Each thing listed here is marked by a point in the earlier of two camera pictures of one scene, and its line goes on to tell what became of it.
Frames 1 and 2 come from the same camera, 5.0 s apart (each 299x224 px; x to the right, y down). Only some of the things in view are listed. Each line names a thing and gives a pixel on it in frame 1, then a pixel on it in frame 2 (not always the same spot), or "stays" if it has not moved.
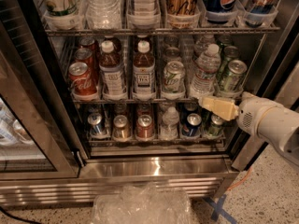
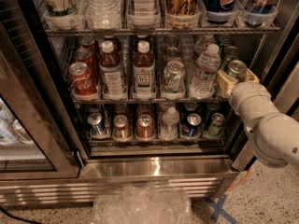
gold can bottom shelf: (121, 130) stays
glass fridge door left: (37, 135) stays
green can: (234, 75) stays
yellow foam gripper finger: (221, 106) to (225, 82)
